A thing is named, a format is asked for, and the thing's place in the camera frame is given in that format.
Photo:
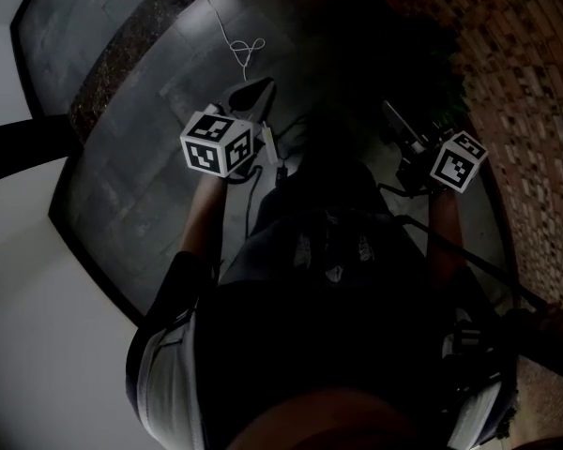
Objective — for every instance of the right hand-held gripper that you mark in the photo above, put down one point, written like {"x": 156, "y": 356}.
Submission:
{"x": 455, "y": 162}

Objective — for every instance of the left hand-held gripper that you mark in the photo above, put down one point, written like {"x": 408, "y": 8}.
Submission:
{"x": 216, "y": 143}

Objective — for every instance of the person's left forearm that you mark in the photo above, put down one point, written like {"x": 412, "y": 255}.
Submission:
{"x": 204, "y": 223}

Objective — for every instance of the person's right forearm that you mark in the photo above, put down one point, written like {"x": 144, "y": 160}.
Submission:
{"x": 443, "y": 237}

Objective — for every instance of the person's dark clothing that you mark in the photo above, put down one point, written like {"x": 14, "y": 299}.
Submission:
{"x": 319, "y": 326}

